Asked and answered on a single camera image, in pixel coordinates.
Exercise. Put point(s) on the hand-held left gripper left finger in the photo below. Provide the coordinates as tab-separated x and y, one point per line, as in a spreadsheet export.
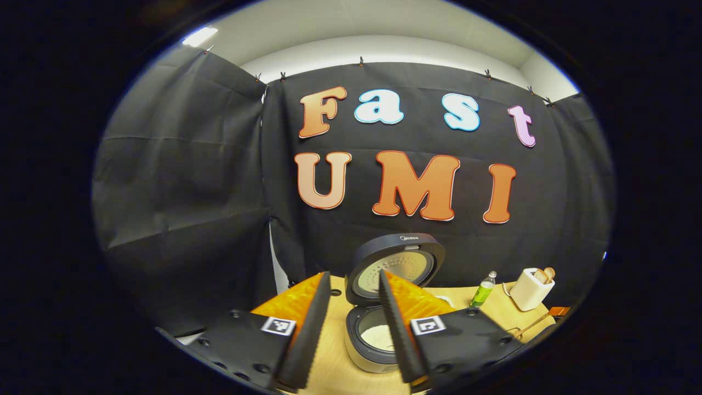
310	340

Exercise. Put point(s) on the toast bread slice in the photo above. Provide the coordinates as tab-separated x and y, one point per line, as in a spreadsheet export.
549	273
541	276

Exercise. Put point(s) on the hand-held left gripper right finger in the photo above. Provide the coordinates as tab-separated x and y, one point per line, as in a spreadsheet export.
400	340

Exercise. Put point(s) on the white rice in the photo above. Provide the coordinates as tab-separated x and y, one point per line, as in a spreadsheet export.
378	336

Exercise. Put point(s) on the white toaster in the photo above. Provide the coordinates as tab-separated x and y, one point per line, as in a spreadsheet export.
526	293

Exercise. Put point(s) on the black backdrop cloth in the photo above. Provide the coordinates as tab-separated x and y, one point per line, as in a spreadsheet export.
192	192

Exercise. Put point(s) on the white divided snack tray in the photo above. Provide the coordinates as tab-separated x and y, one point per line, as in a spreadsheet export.
447	300

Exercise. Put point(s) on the green label drink bottle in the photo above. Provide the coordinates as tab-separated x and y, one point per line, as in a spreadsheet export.
482	293

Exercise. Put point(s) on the black rice cooker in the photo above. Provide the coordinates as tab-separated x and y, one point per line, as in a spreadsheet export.
408	247

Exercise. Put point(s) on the wooden spoon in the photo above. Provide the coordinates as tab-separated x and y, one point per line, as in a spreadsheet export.
535	325

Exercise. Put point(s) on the ceiling light panel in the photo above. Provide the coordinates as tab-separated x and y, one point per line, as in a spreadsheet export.
200	37

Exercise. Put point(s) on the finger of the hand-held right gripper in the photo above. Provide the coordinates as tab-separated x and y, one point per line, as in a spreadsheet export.
559	312

